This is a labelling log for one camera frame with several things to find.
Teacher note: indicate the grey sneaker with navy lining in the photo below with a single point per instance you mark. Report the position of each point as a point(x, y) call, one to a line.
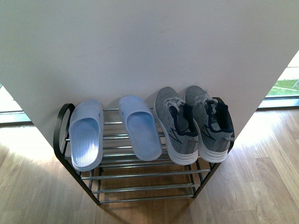
point(213, 122)

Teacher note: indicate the black metal shoe rack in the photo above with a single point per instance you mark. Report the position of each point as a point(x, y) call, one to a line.
point(121, 176)

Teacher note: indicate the light blue slide slipper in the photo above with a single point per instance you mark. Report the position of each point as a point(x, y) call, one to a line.
point(86, 135)
point(141, 128)

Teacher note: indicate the grey knit sneaker white sole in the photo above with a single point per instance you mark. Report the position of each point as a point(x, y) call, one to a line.
point(175, 117)

